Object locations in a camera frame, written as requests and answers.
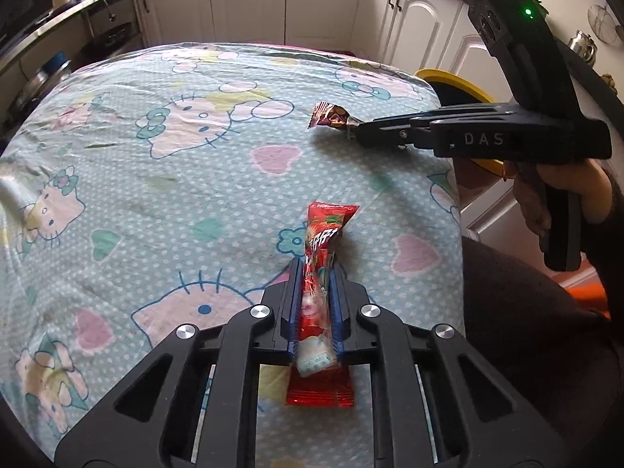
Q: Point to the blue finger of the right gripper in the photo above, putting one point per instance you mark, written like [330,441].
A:
[395,131]
[457,110]

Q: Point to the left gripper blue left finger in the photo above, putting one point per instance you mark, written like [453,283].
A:
[290,305]

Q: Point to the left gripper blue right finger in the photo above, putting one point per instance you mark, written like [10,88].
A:
[339,310]

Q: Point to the red strawberry snack wrapper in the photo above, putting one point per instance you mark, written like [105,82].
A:
[317,379]

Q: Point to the dark colourful snack wrapper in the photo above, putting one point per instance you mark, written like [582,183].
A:
[330,115]

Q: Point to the yellow rimmed black trash bin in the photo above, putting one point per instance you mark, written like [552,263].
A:
[454,90]

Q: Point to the person's right hand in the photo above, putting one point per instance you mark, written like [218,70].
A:
[586,179]

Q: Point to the steel kettle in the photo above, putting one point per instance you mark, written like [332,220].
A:
[583,45]

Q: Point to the Hello Kitty patterned tablecloth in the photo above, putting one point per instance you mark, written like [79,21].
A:
[172,185]

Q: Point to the black wok pan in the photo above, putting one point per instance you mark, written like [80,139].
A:
[113,38]

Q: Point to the steel cooking pot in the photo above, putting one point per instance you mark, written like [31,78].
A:
[45,77]

